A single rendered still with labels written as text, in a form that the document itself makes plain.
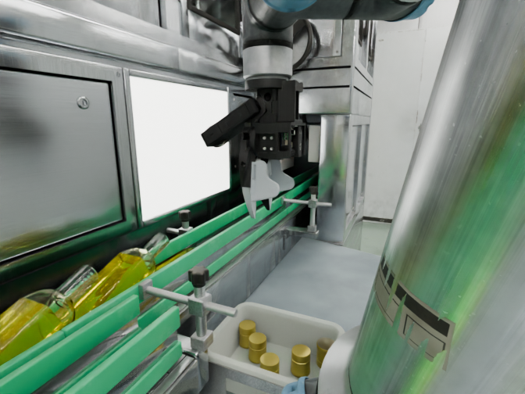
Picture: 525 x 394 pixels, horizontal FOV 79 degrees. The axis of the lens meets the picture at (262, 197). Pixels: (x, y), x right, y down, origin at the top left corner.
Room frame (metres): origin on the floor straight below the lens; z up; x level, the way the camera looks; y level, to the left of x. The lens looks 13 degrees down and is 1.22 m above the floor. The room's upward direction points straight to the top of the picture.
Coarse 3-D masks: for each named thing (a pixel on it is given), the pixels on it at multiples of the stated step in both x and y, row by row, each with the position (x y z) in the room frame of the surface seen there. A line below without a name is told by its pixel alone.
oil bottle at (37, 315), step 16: (48, 288) 0.38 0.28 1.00; (16, 304) 0.35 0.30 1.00; (32, 304) 0.35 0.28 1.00; (48, 304) 0.34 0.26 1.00; (64, 304) 0.36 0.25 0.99; (0, 320) 0.33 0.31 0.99; (16, 320) 0.33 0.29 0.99; (32, 320) 0.32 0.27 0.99; (48, 320) 0.34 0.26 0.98; (64, 320) 0.35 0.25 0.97; (0, 336) 0.31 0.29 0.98; (16, 336) 0.31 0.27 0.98; (32, 336) 0.32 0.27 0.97; (0, 352) 0.29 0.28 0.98; (16, 352) 0.30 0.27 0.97
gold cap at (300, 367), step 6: (294, 348) 0.50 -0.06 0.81; (300, 348) 0.50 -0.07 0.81; (306, 348) 0.50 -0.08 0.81; (294, 354) 0.48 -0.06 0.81; (300, 354) 0.48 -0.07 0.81; (306, 354) 0.48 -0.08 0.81; (294, 360) 0.48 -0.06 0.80; (300, 360) 0.48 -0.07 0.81; (306, 360) 0.48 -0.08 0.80; (294, 366) 0.48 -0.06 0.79; (300, 366) 0.48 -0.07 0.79; (306, 366) 0.48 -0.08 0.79; (294, 372) 0.48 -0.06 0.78; (300, 372) 0.48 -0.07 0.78; (306, 372) 0.48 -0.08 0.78
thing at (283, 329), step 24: (240, 312) 0.58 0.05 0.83; (264, 312) 0.58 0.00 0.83; (288, 312) 0.57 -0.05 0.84; (216, 336) 0.50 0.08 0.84; (288, 336) 0.56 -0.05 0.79; (312, 336) 0.54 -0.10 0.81; (336, 336) 0.51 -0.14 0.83; (216, 360) 0.44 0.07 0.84; (240, 360) 0.52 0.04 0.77; (288, 360) 0.52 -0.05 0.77; (312, 360) 0.52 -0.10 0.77
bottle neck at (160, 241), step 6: (156, 234) 0.57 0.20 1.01; (162, 234) 0.56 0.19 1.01; (150, 240) 0.55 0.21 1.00; (156, 240) 0.55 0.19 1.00; (162, 240) 0.55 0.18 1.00; (168, 240) 0.56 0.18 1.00; (150, 246) 0.53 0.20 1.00; (156, 246) 0.54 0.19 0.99; (162, 246) 0.55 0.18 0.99; (150, 252) 0.52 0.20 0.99; (156, 252) 0.53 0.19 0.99
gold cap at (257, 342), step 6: (252, 336) 0.53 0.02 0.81; (258, 336) 0.53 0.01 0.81; (264, 336) 0.53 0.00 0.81; (252, 342) 0.51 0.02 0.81; (258, 342) 0.51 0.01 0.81; (264, 342) 0.52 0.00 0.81; (252, 348) 0.51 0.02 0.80; (258, 348) 0.51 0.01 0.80; (264, 348) 0.52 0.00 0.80; (252, 354) 0.51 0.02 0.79; (258, 354) 0.51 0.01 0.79; (252, 360) 0.51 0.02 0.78; (258, 360) 0.51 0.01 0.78
